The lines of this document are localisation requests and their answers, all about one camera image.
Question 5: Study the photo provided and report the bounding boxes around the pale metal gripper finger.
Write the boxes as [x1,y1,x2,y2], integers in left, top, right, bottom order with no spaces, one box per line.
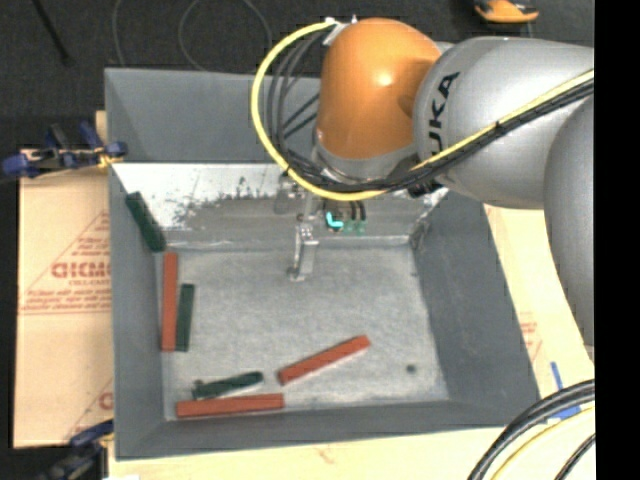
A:
[286,231,303,276]
[298,224,321,283]

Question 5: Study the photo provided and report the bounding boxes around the grey metal bin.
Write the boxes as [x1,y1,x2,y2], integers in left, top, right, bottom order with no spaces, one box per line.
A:
[103,67,544,460]

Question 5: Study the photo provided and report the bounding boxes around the red-brown flat block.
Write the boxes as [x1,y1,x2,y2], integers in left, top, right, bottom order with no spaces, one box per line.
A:
[276,334,372,387]
[174,392,286,419]
[160,252,180,353]

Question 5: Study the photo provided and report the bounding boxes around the dark green flat block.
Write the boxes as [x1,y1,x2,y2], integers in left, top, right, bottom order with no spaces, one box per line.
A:
[124,190,167,254]
[190,370,265,402]
[174,283,196,353]

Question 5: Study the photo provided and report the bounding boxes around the brown cardboard board, red print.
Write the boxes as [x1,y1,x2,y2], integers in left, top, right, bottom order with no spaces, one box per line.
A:
[12,109,117,450]

